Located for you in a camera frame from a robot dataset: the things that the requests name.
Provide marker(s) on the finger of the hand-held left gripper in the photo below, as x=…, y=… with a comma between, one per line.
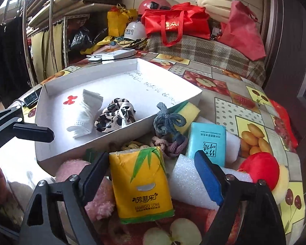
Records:
x=33, y=132

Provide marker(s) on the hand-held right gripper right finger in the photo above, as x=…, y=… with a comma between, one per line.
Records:
x=209, y=178

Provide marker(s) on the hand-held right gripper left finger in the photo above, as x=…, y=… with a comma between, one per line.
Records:
x=99, y=168

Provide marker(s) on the pink fluffy towel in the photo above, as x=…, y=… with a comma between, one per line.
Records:
x=102, y=201

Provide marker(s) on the blue tissue pack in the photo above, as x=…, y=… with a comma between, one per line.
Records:
x=206, y=140

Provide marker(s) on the yellow tissue pack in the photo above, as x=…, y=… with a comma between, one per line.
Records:
x=140, y=183

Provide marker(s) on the yellow green scouring sponge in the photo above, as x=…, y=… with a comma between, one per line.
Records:
x=187, y=117

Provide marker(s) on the grey knotted hair band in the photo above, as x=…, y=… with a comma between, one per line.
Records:
x=165, y=122

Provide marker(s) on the white cardboard box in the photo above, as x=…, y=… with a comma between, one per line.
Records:
x=132, y=91

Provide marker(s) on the large white foam block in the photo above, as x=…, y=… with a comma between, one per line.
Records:
x=183, y=181

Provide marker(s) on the black smartphone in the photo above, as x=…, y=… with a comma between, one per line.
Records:
x=30, y=99

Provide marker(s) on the red plush toy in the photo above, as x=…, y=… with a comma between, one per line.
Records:
x=260, y=168

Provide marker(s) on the black and white scrunchie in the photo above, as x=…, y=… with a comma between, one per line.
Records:
x=112, y=117

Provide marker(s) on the white sock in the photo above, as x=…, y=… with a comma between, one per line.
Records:
x=85, y=114

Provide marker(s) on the dark hanging garments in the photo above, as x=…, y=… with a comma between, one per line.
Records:
x=7, y=56

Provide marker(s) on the fruit print tablecloth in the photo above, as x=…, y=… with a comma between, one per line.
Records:
x=219, y=81

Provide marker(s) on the black plastic bag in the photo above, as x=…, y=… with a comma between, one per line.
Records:
x=81, y=38

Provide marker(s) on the white power bank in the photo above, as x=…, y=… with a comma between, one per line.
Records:
x=117, y=54

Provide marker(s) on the yellow cloth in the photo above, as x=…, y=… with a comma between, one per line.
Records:
x=104, y=42

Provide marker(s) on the metal clothes rack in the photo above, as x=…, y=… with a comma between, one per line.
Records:
x=51, y=12

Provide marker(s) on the metal storage shelf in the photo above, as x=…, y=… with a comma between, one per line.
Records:
x=66, y=12

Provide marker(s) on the plaid covered box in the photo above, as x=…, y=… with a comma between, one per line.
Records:
x=206, y=53

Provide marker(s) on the yellow shopping bag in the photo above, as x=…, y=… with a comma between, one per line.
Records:
x=118, y=20

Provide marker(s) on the white helmet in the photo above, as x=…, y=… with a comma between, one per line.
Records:
x=135, y=30

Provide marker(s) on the red nonwoven bag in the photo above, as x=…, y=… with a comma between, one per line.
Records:
x=242, y=35

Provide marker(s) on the red tote bag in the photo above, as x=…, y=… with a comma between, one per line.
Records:
x=183, y=23

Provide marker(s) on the red helmet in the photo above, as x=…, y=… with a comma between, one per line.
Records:
x=149, y=5

